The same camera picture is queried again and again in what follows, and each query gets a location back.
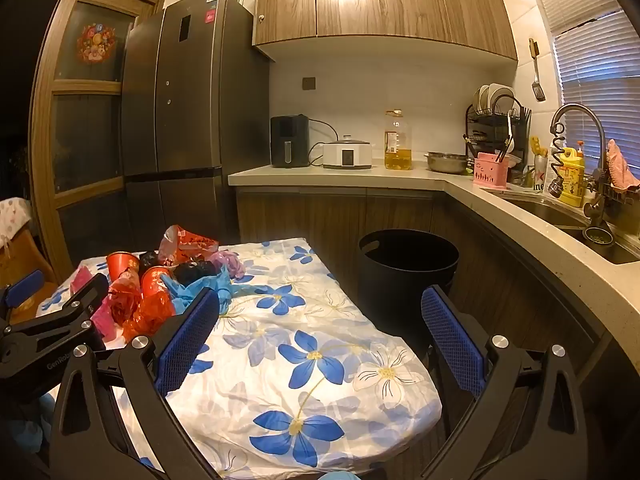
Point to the pink cloth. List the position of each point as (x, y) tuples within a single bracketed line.
[(622, 165)]

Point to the crumpled red plastic bag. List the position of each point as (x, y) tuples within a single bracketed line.
[(150, 317), (122, 305)]

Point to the pink packet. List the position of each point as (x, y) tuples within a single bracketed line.
[(104, 325), (81, 280)]

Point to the cooking oil bottle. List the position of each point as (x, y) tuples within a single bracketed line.
[(398, 150)]

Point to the crumpled purple cloth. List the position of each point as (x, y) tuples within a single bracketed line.
[(227, 262)]

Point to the hanging metal spatula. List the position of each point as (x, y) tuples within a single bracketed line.
[(538, 91)]

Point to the wooden glass door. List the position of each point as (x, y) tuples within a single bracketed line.
[(87, 125)]

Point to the kitchen counter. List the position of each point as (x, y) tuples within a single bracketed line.
[(325, 176)]

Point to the dark wall socket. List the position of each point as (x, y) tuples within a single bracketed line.
[(309, 83)]

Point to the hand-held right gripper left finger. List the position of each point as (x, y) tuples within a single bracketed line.
[(187, 342)]

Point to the yellow detergent bottle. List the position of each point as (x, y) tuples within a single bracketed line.
[(572, 175)]

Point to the red clear snack bag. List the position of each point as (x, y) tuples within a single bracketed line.
[(192, 245)]

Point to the sink strainer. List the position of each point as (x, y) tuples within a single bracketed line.
[(598, 236)]

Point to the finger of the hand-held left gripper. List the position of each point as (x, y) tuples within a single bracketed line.
[(80, 302), (25, 287)]

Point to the person's left hand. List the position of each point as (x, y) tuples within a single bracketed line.
[(25, 430)]

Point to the steel kitchen faucet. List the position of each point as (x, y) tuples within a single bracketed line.
[(575, 108)]

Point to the white drink can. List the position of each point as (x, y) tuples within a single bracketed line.
[(539, 175)]

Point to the blue rubber glove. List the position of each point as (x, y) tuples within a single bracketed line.
[(192, 287)]

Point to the white electric cooker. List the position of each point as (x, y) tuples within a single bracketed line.
[(347, 155)]

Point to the wooden wall cabinet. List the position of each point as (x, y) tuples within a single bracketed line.
[(400, 0)]

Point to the grey refrigerator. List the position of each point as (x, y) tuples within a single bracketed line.
[(200, 110)]

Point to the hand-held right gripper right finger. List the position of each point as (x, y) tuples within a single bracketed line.
[(452, 345)]

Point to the red paper cup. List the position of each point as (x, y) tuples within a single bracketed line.
[(156, 280), (122, 265)]

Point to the window blinds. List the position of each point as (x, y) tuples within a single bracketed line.
[(595, 60)]

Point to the red door decoration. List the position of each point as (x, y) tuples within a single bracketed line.
[(96, 42)]

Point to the orange chair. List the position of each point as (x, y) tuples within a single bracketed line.
[(22, 257)]

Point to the steel pot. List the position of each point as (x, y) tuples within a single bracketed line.
[(446, 162)]

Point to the white plate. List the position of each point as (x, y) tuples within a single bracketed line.
[(504, 95), (482, 99)]

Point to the black air fryer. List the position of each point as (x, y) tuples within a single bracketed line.
[(290, 140)]

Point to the steel sink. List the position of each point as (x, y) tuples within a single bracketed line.
[(550, 212)]

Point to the white ladle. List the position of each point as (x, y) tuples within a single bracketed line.
[(510, 125)]

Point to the large black plastic bag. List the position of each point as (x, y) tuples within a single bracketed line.
[(195, 274)]

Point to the black trash bin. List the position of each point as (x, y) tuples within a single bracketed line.
[(395, 280)]

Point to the pink utensil holder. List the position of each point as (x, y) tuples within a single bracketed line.
[(490, 172)]

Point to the dotted white cloth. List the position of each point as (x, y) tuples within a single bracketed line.
[(15, 215)]

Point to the small black plastic bag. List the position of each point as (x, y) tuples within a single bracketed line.
[(149, 260)]

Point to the black dish rack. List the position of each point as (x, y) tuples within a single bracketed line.
[(487, 127)]

